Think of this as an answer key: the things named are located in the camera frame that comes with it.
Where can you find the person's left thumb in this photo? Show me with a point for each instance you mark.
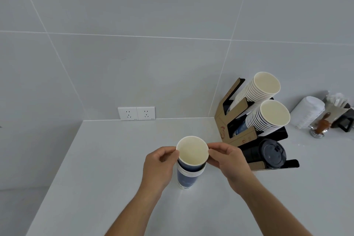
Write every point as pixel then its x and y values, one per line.
pixel 172 158

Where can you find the blue paper cup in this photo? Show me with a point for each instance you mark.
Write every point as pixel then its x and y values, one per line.
pixel 192 150

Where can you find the sleeve of white cup lids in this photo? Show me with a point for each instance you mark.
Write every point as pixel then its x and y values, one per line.
pixel 307 112

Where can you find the long stack of paper cups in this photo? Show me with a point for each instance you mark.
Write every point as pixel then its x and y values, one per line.
pixel 262 85
pixel 272 115

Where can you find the person's right thumb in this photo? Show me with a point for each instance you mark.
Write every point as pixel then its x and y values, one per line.
pixel 215 161

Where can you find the person's left forearm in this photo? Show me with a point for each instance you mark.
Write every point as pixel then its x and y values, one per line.
pixel 135 211

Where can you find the cardboard and black cup holder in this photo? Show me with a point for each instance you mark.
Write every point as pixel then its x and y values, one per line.
pixel 221 125

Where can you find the white wall socket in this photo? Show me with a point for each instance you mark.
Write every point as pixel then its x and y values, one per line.
pixel 146 113
pixel 127 113

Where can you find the stack of black cup lids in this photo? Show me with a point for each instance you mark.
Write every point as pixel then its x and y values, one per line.
pixel 272 154

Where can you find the person's right hand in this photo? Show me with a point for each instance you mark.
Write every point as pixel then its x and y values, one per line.
pixel 232 164

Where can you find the short stack of blue cups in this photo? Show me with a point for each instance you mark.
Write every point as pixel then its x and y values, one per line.
pixel 188 177

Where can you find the person's right forearm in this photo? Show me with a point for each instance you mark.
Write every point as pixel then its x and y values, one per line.
pixel 268 211

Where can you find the black organiser box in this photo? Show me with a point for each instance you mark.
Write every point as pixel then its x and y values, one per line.
pixel 345 123

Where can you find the person's left hand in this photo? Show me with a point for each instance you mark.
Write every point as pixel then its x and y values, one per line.
pixel 155 168

